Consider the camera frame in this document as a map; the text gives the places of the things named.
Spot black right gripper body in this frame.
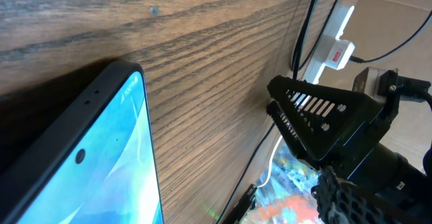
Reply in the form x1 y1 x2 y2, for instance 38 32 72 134
317 109 402 184

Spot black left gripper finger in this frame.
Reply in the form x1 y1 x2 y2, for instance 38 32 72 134
311 167 431 224

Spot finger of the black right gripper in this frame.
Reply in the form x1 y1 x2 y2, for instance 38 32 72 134
266 101 319 170
267 76 383 160

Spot black charger cable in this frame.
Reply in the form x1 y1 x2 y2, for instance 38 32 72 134
215 0 432 224

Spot smartphone with light screen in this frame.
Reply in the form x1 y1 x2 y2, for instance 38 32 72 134
1 61 164 223

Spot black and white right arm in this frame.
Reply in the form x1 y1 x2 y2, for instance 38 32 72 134
267 71 431 219

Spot white charger adapter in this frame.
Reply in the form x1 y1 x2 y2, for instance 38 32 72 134
325 39 355 70

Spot colourful patterned mat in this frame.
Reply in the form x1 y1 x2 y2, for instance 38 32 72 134
242 142 322 224

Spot white power strip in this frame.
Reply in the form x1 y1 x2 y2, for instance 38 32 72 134
301 5 354 84

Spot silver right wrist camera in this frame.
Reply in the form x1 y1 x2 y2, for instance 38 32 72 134
352 67 398 104

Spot white power strip cord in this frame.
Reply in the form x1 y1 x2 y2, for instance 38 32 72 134
255 134 284 189

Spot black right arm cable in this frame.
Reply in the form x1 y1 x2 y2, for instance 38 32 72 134
394 77 432 177

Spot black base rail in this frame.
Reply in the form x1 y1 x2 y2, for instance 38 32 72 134
222 185 257 224

